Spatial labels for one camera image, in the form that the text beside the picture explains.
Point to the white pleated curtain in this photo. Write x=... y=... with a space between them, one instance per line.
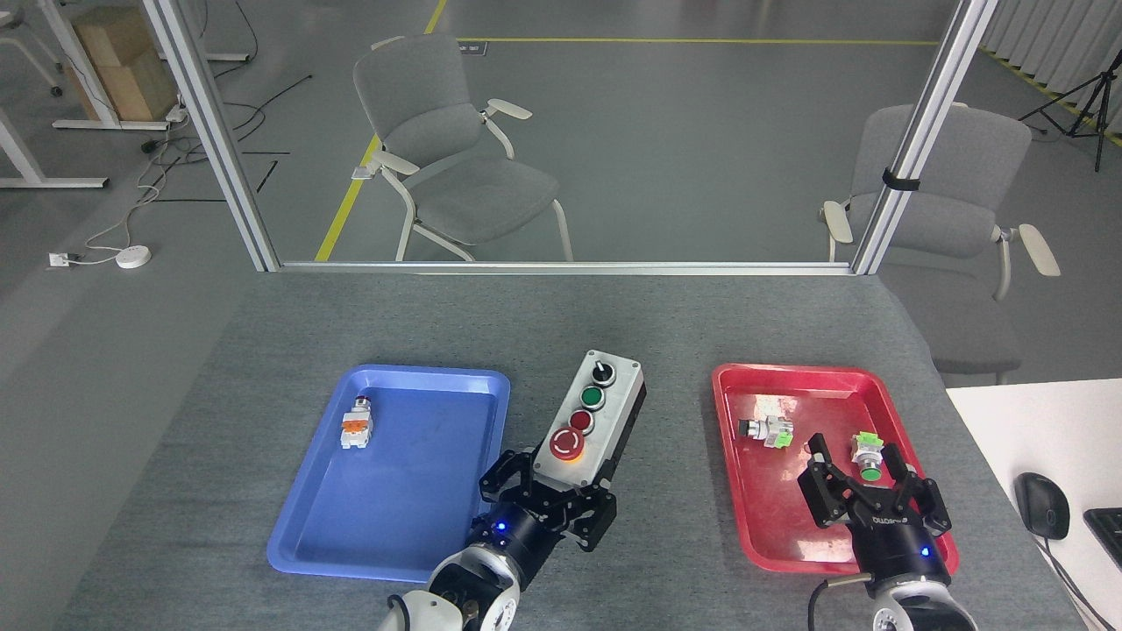
x=1069 y=44

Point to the black computer mouse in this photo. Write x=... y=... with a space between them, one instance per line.
x=1043 y=504

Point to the brown cardboard box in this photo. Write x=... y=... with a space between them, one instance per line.
x=131 y=83

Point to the black keyboard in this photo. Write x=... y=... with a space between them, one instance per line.
x=1109 y=535

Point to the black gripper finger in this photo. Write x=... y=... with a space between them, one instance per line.
x=828 y=495
x=508 y=478
x=927 y=506
x=592 y=521

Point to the red plastic tray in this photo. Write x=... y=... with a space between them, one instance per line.
x=789 y=517

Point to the white wall plug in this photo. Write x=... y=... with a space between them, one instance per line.
x=59 y=259

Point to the black tripod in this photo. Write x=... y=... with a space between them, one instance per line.
x=1096 y=96

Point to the silver aluminium post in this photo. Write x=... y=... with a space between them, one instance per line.
x=215 y=140
x=920 y=140

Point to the blue plastic tray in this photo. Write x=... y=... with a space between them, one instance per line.
x=394 y=508

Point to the silver aluminium crossbar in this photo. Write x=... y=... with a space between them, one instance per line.
x=561 y=267

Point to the white desk leg frame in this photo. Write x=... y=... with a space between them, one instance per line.
x=79 y=70
x=26 y=166

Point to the green push button switch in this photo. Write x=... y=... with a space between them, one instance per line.
x=868 y=456

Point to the grey chair with white armrests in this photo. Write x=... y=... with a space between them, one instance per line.
x=964 y=175
x=456 y=175

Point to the white side table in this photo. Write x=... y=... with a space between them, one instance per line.
x=1052 y=421

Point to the red push button orange block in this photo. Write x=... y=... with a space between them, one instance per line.
x=357 y=425

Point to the grey control box with buttons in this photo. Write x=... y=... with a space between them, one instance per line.
x=587 y=421

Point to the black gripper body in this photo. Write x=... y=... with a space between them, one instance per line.
x=898 y=552
x=526 y=535

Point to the white round floor device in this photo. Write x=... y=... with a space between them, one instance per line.
x=132 y=257

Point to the black push button green block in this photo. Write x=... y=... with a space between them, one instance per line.
x=770 y=429

